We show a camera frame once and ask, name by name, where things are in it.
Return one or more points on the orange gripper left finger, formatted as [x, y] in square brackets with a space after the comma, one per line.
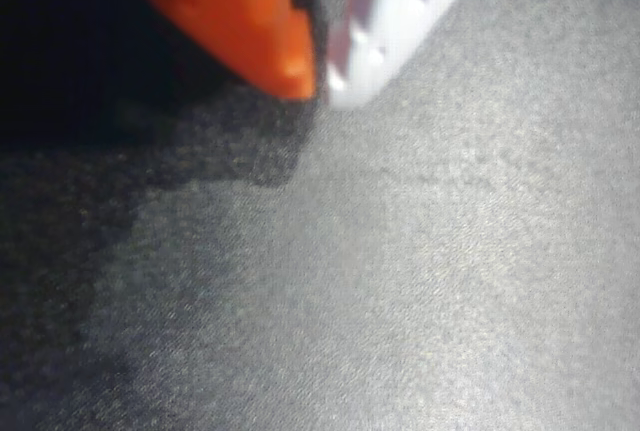
[240, 16]

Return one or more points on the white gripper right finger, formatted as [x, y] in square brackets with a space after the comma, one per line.
[390, 16]

